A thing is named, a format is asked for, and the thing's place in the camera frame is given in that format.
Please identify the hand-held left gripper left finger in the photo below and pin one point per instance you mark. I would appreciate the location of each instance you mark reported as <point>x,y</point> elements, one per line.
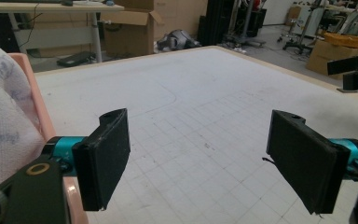
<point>102,161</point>

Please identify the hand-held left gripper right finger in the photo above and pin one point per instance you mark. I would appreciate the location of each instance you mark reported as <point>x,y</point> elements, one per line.
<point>304,158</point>

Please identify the pink plastic basket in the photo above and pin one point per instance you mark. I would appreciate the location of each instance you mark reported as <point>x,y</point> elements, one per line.
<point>32,90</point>

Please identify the lilac printed towel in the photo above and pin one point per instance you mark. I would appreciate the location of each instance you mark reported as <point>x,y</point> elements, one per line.
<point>3,118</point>

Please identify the small cardboard box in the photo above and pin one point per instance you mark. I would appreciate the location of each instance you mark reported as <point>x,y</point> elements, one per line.
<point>326,59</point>

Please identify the black rolling stand base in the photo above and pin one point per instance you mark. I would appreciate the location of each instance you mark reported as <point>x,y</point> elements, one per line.
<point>296,46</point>

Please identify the black flat device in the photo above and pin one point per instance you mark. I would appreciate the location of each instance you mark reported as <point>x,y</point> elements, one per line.
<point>76,59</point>

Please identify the white grid mat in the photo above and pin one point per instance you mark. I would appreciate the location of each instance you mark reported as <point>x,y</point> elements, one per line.
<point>199,93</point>

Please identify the open cardboard box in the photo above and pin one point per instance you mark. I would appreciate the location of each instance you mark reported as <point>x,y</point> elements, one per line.
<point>127,34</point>

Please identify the black equipment rack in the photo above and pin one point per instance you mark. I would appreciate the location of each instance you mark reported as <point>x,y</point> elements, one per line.
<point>217,21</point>

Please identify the grey rounded device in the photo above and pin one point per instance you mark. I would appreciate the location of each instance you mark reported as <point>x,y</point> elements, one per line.
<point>178,39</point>

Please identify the white-legged desk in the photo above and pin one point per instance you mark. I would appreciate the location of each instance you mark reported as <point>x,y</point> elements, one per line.
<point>52,7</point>

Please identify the large cardboard box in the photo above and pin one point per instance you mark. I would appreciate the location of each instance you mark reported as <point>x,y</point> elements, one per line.
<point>180,15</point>

